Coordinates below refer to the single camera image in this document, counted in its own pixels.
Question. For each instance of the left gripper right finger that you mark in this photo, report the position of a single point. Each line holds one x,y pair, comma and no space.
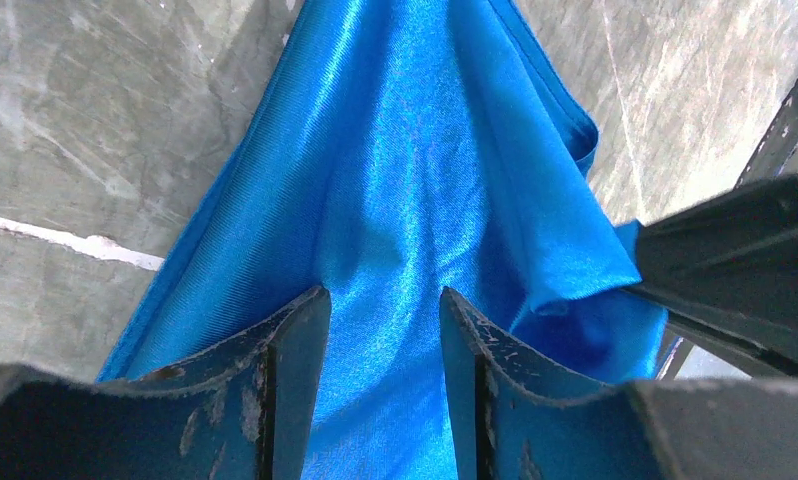
516,414

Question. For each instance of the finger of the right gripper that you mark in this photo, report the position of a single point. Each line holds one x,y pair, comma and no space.
727,271

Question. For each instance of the blue cloth napkin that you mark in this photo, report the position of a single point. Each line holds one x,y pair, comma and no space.
402,147

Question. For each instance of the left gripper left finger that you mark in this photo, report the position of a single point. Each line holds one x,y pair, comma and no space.
240,409

